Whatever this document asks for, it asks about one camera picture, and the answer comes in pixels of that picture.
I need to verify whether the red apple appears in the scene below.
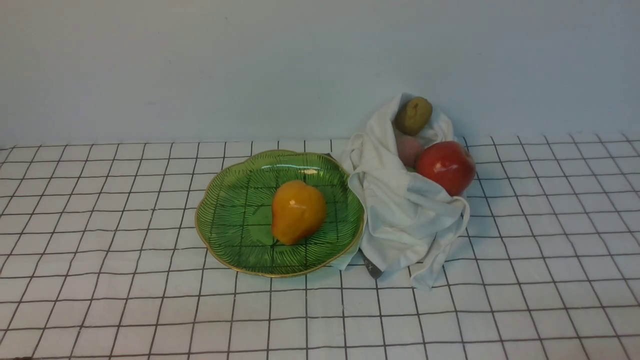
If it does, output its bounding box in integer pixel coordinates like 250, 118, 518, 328
414, 140, 477, 197

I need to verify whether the brown green kiwi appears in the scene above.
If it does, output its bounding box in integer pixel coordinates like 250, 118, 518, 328
393, 96, 434, 137

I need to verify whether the pink peach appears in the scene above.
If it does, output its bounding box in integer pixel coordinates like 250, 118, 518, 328
395, 133, 424, 168

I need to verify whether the orange yellow pear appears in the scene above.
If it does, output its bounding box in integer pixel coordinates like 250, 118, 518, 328
271, 180, 327, 246

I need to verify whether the white cloth bag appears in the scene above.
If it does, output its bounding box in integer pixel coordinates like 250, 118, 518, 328
337, 92, 471, 291

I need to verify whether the green glass leaf plate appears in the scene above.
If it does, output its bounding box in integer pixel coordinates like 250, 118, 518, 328
194, 149, 365, 278

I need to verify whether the white grid tablecloth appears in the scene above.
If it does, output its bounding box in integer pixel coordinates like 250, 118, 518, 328
0, 133, 640, 360

